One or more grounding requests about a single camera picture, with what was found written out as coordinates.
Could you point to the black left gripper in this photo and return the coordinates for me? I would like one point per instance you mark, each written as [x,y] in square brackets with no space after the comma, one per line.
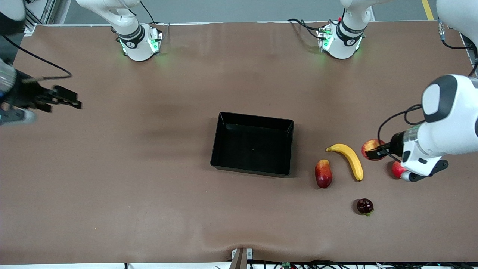
[396,144]

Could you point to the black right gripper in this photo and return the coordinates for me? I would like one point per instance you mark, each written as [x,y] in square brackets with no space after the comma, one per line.
[25,95]

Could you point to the red yellow apple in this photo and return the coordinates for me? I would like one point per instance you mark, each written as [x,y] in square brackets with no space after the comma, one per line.
[369,145]

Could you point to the yellow banana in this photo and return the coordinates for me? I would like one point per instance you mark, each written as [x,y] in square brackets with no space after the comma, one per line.
[351,157]

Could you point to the black rectangular plastic tray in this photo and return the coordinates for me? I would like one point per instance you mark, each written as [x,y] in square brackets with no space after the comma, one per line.
[250,145]

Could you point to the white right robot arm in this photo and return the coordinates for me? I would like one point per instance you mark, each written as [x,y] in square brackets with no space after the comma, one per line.
[136,46]

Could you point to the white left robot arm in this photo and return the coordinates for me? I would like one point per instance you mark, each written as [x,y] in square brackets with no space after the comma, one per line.
[455,127]

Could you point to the red pomegranate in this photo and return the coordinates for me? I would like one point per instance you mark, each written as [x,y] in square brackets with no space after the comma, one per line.
[397,170]

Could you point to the dark purple mangosteen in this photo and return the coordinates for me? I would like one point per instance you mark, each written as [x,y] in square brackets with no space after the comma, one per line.
[365,206]

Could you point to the red yellow mango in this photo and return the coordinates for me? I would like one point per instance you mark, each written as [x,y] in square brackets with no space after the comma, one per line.
[323,175]

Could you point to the brown table cover mat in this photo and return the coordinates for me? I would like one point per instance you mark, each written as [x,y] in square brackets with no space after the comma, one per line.
[112,186]

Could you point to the aluminium frame profile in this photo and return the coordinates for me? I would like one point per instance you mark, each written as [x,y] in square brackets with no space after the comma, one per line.
[41,15]

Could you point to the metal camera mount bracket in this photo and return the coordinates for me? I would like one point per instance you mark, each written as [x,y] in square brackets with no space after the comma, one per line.
[239,257]

